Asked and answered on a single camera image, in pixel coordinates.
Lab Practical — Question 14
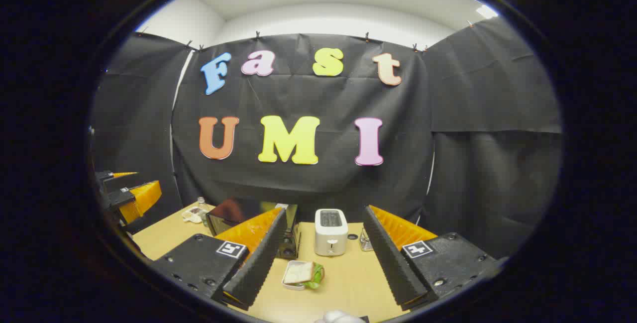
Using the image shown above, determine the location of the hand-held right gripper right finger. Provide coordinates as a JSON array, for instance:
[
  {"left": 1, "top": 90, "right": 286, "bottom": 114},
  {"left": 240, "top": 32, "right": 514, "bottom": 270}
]
[{"left": 362, "top": 205, "right": 508, "bottom": 311}]

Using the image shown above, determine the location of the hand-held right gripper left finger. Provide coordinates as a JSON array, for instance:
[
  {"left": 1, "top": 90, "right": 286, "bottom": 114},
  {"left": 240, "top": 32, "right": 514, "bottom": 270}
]
[{"left": 149, "top": 207, "right": 288, "bottom": 311}]

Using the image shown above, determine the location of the lettuce sandwich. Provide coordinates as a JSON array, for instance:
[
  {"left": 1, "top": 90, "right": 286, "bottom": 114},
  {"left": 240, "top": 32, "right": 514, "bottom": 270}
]
[{"left": 284, "top": 261, "right": 325, "bottom": 290}]

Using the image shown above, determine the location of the black electric oven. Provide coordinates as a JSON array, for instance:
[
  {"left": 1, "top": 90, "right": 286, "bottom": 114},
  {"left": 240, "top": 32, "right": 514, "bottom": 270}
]
[{"left": 206, "top": 199, "right": 302, "bottom": 260}]

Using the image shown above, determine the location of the white rectangular plastic tray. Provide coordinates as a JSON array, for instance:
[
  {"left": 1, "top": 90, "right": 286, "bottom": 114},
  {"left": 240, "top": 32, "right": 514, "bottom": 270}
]
[{"left": 282, "top": 260, "right": 319, "bottom": 291}]

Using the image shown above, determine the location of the white toaster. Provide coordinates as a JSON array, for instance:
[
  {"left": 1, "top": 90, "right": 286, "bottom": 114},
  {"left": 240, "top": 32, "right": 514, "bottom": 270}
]
[{"left": 315, "top": 209, "right": 349, "bottom": 257}]

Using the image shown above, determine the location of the small white snack dish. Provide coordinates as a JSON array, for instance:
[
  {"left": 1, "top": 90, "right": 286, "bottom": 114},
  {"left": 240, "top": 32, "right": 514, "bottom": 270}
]
[{"left": 182, "top": 207, "right": 209, "bottom": 224}]

